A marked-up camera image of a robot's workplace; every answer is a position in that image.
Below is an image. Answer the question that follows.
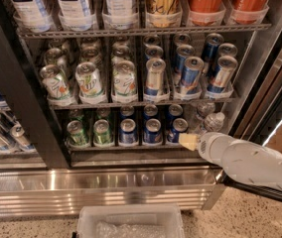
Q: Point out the front middle energy can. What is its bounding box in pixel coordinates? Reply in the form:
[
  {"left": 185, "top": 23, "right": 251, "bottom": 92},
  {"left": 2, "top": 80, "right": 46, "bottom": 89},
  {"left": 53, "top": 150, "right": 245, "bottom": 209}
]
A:
[{"left": 179, "top": 56, "right": 205, "bottom": 97}]

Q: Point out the white tea bottle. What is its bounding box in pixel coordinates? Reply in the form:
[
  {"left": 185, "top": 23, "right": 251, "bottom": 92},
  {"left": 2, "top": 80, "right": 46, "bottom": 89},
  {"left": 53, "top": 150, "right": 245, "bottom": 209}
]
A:
[
  {"left": 58, "top": 0, "right": 95, "bottom": 32},
  {"left": 11, "top": 0, "right": 56, "bottom": 33},
  {"left": 102, "top": 0, "right": 138, "bottom": 30}
]

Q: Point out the black fridge centre post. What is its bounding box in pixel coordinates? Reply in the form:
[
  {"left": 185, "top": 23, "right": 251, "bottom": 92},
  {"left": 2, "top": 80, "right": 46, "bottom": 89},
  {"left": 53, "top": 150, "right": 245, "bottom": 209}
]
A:
[{"left": 0, "top": 0, "right": 71, "bottom": 169}]

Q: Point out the left white tea bottle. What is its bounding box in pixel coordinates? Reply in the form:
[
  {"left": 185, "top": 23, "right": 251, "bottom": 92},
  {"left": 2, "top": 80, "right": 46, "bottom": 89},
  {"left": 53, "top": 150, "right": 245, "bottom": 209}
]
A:
[{"left": 11, "top": 0, "right": 56, "bottom": 33}]

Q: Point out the front right green can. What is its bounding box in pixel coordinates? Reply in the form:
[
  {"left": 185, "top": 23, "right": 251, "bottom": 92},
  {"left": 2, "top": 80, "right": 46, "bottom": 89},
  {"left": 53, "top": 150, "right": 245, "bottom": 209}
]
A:
[{"left": 93, "top": 119, "right": 113, "bottom": 146}]

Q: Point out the yellow foam gripper pad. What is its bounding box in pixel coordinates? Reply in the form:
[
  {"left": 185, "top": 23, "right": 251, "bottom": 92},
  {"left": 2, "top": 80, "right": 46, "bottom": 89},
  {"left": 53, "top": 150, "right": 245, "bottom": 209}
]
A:
[{"left": 179, "top": 133, "right": 199, "bottom": 151}]

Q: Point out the right white tea bottle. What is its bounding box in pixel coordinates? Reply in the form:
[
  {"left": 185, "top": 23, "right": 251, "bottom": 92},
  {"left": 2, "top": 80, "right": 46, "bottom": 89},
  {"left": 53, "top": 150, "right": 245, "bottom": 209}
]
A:
[{"left": 102, "top": 0, "right": 138, "bottom": 30}]

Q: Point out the front left 7up can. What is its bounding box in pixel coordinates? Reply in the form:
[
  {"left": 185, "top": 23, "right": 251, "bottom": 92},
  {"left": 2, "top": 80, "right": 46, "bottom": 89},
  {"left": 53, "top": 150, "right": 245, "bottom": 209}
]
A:
[{"left": 40, "top": 64, "right": 75, "bottom": 106}]

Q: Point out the clear front water bottle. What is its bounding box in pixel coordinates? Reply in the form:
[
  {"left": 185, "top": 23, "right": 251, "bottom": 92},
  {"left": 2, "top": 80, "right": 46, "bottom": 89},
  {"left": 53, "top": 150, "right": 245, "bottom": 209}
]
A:
[{"left": 194, "top": 112, "right": 225, "bottom": 135}]

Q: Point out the glass fridge door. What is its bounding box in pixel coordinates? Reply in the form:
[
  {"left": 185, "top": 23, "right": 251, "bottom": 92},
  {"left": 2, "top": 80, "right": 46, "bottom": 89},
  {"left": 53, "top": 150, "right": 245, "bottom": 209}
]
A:
[{"left": 218, "top": 13, "right": 282, "bottom": 208}]

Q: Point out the front left green can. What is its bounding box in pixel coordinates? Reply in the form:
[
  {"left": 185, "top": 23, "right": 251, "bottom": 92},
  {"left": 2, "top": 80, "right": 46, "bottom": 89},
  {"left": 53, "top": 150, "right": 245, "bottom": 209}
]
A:
[{"left": 67, "top": 120, "right": 90, "bottom": 148}]

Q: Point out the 7up can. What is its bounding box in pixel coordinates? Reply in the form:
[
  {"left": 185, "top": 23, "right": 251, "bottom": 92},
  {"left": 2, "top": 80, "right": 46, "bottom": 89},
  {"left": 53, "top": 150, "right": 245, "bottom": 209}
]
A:
[
  {"left": 111, "top": 60, "right": 138, "bottom": 103},
  {"left": 40, "top": 64, "right": 75, "bottom": 106},
  {"left": 75, "top": 61, "right": 106, "bottom": 104}
]

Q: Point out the gold drink bottle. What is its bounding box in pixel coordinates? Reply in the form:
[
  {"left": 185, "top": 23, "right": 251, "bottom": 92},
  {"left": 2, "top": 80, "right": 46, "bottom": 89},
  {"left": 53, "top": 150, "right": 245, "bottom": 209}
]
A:
[{"left": 145, "top": 0, "right": 182, "bottom": 28}]

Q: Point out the upper wire shelf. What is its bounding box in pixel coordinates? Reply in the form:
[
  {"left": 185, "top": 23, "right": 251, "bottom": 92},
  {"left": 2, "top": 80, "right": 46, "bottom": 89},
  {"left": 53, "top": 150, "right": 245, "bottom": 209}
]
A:
[{"left": 17, "top": 23, "right": 272, "bottom": 39}]

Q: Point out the clear rear water bottle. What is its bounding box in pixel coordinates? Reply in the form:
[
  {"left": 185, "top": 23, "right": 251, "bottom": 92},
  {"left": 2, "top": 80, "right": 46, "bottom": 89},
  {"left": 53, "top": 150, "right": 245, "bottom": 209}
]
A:
[{"left": 191, "top": 102, "right": 215, "bottom": 127}]

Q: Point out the steel fridge base grille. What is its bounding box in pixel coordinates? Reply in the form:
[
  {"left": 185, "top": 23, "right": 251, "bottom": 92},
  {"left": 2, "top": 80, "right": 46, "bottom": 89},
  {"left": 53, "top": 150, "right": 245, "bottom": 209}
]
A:
[{"left": 0, "top": 167, "right": 225, "bottom": 217}]

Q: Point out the front middle blue can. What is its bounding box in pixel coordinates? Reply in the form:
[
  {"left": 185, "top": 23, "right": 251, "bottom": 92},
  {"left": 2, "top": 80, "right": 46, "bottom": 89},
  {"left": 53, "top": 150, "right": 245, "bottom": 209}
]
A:
[{"left": 143, "top": 118, "right": 162, "bottom": 144}]

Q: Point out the clear water bottle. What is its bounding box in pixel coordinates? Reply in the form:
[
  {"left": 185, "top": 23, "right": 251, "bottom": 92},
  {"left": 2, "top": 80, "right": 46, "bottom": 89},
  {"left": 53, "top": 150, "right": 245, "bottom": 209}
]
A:
[
  {"left": 194, "top": 112, "right": 225, "bottom": 135},
  {"left": 191, "top": 102, "right": 215, "bottom": 127}
]

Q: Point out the right red cola bottle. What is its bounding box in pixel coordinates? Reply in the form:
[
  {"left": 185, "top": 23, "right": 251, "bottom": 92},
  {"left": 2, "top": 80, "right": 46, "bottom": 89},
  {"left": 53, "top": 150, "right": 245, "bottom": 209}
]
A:
[{"left": 228, "top": 0, "right": 268, "bottom": 25}]

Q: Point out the front right energy can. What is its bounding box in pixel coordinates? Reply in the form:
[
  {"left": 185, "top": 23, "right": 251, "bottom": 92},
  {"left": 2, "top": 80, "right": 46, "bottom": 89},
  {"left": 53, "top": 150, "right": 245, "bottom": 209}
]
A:
[{"left": 207, "top": 56, "right": 238, "bottom": 93}]

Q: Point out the bottom wire shelf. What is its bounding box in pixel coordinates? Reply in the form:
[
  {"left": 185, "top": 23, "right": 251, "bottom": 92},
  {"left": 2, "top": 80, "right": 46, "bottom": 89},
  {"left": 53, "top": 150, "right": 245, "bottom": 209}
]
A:
[{"left": 68, "top": 144, "right": 189, "bottom": 152}]

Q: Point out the energy can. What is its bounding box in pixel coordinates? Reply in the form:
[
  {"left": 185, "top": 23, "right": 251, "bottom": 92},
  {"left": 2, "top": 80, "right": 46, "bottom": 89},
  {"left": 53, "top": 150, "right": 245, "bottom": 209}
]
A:
[
  {"left": 143, "top": 58, "right": 169, "bottom": 102},
  {"left": 179, "top": 56, "right": 205, "bottom": 97},
  {"left": 207, "top": 56, "right": 238, "bottom": 93}
]

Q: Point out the bubble wrap sheet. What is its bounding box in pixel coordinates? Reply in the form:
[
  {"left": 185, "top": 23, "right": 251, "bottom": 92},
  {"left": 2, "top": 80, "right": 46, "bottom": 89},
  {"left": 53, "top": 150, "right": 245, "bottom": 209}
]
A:
[{"left": 95, "top": 222, "right": 166, "bottom": 238}]

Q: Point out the left red cola bottle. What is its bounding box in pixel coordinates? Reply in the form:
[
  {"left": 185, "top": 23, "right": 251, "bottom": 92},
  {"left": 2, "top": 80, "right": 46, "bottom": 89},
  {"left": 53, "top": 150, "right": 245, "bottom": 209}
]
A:
[{"left": 183, "top": 0, "right": 228, "bottom": 28}]

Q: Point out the red cola bottle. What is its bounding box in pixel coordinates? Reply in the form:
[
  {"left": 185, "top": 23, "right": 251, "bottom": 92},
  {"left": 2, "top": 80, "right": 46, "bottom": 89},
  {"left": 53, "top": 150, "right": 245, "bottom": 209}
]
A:
[
  {"left": 228, "top": 0, "right": 268, "bottom": 25},
  {"left": 183, "top": 0, "right": 228, "bottom": 28}
]

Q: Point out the front right blue can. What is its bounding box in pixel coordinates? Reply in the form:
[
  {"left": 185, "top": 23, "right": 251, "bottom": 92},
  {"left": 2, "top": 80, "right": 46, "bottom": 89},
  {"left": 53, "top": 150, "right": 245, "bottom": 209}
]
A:
[{"left": 167, "top": 118, "right": 188, "bottom": 143}]

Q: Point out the white plastic bin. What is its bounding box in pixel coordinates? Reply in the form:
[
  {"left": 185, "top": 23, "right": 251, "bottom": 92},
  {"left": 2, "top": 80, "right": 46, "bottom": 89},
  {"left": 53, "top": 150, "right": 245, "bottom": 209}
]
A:
[{"left": 76, "top": 203, "right": 185, "bottom": 238}]

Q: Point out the middle wire shelf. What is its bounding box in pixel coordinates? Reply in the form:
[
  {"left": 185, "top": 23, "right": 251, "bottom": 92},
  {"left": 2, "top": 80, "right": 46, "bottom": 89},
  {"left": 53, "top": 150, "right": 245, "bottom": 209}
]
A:
[{"left": 50, "top": 97, "right": 235, "bottom": 110}]

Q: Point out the right silver can behind glass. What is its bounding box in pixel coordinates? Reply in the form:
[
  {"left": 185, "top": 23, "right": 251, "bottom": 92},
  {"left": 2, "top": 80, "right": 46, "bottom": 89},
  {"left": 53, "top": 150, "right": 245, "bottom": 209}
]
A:
[{"left": 10, "top": 124, "right": 36, "bottom": 152}]

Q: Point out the front left energy can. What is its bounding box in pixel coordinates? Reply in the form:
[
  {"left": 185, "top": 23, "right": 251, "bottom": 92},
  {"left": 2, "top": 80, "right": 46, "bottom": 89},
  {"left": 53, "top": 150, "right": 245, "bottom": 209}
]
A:
[{"left": 143, "top": 58, "right": 169, "bottom": 102}]

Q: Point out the wire shelf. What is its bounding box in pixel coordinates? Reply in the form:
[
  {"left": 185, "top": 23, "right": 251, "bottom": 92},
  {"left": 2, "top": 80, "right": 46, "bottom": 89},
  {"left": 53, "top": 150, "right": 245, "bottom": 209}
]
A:
[
  {"left": 17, "top": 23, "right": 272, "bottom": 39},
  {"left": 68, "top": 144, "right": 189, "bottom": 152},
  {"left": 50, "top": 97, "right": 235, "bottom": 110}
]

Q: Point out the front right 7up can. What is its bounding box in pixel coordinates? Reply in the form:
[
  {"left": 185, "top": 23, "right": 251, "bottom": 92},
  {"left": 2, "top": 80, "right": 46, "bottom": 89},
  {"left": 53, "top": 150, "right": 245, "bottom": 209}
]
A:
[{"left": 111, "top": 60, "right": 138, "bottom": 103}]

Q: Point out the front left blue can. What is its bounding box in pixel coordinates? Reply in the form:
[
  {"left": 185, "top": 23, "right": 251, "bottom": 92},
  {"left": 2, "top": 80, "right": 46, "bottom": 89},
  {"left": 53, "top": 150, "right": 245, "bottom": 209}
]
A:
[{"left": 119, "top": 119, "right": 138, "bottom": 146}]

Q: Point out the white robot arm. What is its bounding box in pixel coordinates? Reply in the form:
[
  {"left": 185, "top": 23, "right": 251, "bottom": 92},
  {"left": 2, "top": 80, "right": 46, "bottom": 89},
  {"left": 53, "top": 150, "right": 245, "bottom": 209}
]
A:
[{"left": 179, "top": 132, "right": 282, "bottom": 191}]

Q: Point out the green can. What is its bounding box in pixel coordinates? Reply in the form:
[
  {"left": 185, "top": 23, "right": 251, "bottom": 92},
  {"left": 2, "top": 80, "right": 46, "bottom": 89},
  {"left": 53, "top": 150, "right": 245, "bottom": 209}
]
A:
[
  {"left": 67, "top": 120, "right": 90, "bottom": 148},
  {"left": 93, "top": 119, "right": 113, "bottom": 146}
]

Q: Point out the middle white tea bottle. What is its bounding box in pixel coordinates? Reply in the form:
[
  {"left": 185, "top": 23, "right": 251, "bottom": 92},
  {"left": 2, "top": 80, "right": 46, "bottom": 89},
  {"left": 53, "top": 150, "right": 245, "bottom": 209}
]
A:
[{"left": 58, "top": 0, "right": 95, "bottom": 32}]

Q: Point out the front middle 7up can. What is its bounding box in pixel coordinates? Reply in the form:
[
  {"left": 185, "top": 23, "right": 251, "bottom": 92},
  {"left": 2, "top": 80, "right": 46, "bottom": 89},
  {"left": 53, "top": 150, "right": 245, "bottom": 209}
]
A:
[{"left": 75, "top": 61, "right": 106, "bottom": 104}]

